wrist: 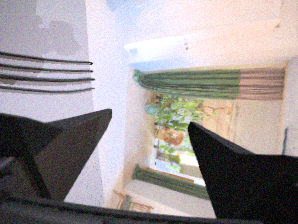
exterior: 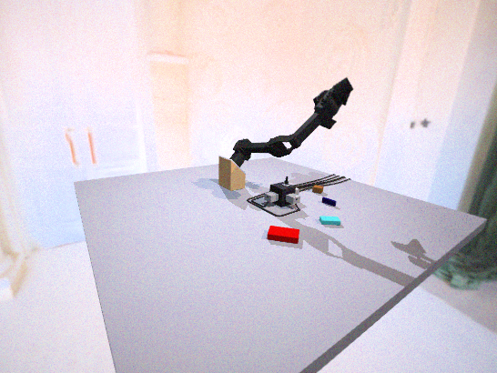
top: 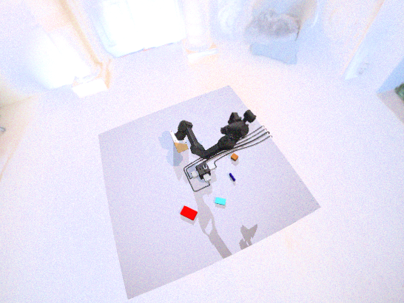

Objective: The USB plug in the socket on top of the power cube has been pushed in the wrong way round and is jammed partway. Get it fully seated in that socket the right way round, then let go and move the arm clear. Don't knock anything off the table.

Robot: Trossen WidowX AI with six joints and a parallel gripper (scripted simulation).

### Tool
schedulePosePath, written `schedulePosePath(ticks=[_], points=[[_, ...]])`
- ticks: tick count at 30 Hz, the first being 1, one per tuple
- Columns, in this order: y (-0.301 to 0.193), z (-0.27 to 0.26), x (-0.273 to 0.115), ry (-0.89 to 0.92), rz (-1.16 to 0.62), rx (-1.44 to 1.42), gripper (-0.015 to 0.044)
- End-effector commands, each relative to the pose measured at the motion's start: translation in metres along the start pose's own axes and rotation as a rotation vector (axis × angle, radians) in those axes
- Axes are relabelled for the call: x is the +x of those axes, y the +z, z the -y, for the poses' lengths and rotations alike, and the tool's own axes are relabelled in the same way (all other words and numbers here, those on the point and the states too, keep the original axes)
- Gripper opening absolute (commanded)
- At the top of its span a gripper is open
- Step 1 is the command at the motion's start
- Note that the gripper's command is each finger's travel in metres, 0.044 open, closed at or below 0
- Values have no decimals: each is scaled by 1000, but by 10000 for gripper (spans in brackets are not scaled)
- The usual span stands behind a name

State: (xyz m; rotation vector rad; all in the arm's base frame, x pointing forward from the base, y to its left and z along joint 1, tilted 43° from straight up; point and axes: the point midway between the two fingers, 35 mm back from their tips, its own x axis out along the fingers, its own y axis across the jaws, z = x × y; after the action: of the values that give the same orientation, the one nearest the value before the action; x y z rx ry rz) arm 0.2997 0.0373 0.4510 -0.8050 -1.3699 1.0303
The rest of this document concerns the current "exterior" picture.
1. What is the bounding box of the red rectangular block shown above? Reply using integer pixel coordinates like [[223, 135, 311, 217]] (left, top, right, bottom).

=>
[[268, 226, 299, 244]]

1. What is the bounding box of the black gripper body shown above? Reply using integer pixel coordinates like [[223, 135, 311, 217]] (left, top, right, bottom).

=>
[[320, 92, 351, 129]]

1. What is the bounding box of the cyan cube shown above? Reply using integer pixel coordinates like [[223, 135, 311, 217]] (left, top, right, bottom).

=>
[[319, 216, 341, 226]]

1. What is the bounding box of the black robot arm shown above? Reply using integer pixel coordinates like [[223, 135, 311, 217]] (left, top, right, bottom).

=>
[[230, 77, 354, 167]]

